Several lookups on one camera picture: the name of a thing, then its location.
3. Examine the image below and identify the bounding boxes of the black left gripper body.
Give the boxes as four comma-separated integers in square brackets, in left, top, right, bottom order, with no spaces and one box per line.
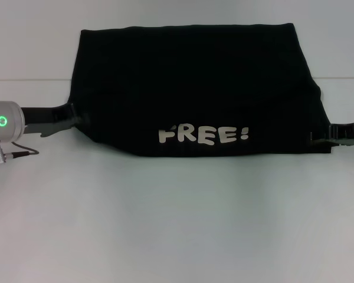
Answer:
[20,101,77,138]

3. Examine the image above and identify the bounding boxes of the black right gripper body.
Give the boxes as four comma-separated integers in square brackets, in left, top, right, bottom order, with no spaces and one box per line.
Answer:
[330,117,354,146]

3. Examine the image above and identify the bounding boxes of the black shirt with white print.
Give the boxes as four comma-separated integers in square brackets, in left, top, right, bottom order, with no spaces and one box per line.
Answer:
[69,22,333,159]

